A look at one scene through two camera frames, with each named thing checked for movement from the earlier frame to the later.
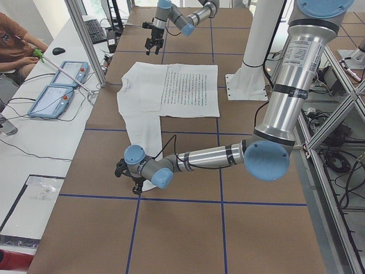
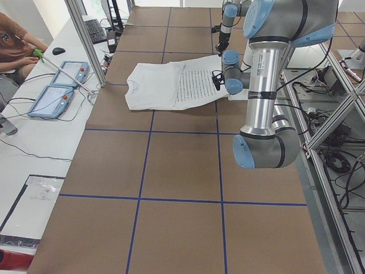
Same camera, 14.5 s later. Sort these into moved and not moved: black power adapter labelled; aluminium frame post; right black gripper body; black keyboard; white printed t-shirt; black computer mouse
Moved: white printed t-shirt; right black gripper body
Not moved: black power adapter labelled; black keyboard; black computer mouse; aluminium frame post
